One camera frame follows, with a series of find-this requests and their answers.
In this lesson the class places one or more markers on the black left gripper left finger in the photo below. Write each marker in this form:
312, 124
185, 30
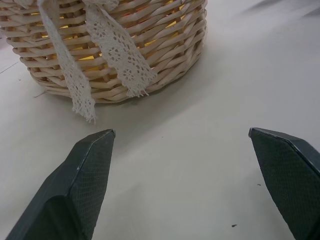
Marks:
75, 190

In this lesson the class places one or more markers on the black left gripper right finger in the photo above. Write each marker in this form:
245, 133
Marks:
287, 180

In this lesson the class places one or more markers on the light wicker basket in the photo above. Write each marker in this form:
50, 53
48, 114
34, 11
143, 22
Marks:
172, 50

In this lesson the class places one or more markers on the white lace ribbon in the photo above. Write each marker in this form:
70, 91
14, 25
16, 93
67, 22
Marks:
117, 50

